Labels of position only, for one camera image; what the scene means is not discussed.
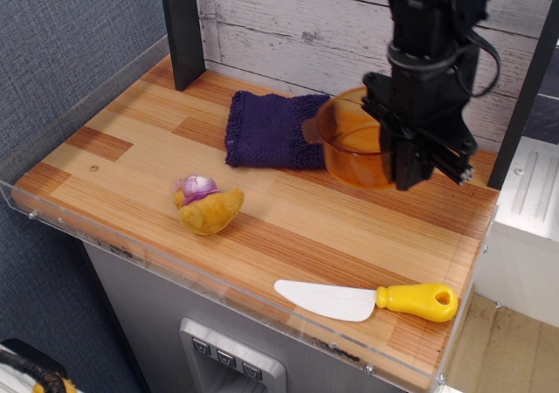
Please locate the black and yellow bag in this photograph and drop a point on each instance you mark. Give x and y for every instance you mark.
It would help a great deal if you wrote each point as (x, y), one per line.
(26, 369)

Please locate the silver dispenser button panel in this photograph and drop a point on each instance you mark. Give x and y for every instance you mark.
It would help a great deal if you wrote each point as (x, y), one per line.
(219, 363)

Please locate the purple knitted cloth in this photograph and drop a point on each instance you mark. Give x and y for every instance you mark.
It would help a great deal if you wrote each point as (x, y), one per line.
(265, 131)

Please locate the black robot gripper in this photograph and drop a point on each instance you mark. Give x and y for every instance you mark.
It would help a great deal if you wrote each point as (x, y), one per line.
(419, 107)

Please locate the orange transparent plastic bowl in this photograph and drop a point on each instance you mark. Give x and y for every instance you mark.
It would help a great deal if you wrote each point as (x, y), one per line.
(350, 141)

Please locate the grey toy fridge cabinet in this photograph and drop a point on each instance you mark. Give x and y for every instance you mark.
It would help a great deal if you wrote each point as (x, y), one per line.
(150, 307)

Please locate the white toy sink unit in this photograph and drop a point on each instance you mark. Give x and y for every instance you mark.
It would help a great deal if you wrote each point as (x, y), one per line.
(518, 266)

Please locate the white knife with yellow handle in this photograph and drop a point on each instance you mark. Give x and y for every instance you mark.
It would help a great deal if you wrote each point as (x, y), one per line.
(432, 302)

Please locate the black left vertical post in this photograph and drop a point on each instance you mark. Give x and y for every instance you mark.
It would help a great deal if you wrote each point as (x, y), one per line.
(185, 41)

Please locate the black vertical post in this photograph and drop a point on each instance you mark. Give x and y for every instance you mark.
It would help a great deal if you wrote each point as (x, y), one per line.
(531, 85)
(185, 41)

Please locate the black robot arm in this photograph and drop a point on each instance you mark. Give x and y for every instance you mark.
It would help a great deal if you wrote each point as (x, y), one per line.
(433, 55)

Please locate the plush taco toy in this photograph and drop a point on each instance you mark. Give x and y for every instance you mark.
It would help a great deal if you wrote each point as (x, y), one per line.
(202, 207)

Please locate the clear acrylic guard rail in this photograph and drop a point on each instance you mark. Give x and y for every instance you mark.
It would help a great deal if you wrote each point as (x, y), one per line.
(110, 317)

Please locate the black right vertical post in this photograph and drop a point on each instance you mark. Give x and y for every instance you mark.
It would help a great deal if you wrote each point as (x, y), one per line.
(531, 85)

